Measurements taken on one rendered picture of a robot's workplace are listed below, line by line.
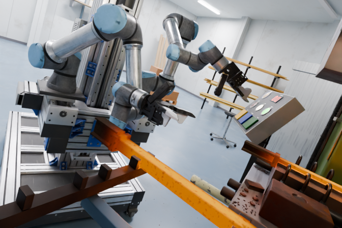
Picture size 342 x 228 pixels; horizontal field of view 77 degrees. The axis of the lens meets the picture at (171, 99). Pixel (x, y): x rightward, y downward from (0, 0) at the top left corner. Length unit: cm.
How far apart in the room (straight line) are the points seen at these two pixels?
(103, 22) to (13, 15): 841
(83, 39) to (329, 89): 295
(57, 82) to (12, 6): 807
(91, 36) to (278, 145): 299
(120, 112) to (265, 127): 67
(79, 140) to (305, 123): 279
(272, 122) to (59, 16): 880
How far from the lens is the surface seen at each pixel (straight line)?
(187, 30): 143
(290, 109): 113
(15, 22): 930
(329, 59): 64
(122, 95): 89
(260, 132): 111
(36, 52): 117
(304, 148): 336
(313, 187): 67
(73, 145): 143
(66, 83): 128
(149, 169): 44
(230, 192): 67
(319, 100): 335
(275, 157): 70
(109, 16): 93
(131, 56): 103
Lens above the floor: 116
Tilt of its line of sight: 10 degrees down
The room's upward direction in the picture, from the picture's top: 20 degrees clockwise
